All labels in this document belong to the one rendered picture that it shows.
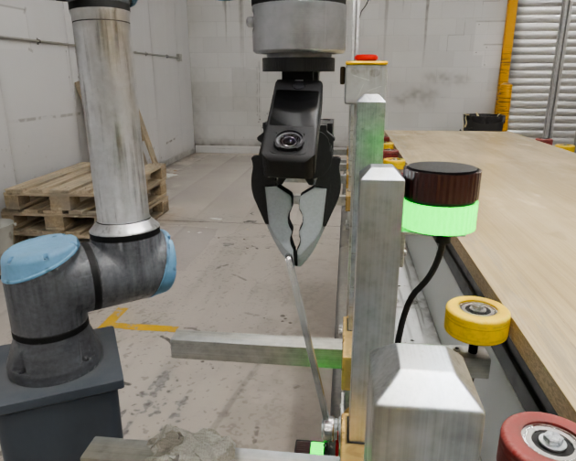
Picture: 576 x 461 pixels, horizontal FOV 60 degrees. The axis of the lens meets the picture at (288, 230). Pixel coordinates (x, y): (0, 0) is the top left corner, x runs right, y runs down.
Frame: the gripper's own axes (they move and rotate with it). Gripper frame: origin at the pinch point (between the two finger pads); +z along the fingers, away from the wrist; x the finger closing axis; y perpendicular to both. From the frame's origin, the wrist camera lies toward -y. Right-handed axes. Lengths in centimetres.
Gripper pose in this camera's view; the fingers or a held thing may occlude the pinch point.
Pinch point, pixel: (295, 257)
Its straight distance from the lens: 52.9
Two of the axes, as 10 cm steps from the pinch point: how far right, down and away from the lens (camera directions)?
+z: 0.0, 9.5, 3.0
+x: -9.9, -0.3, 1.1
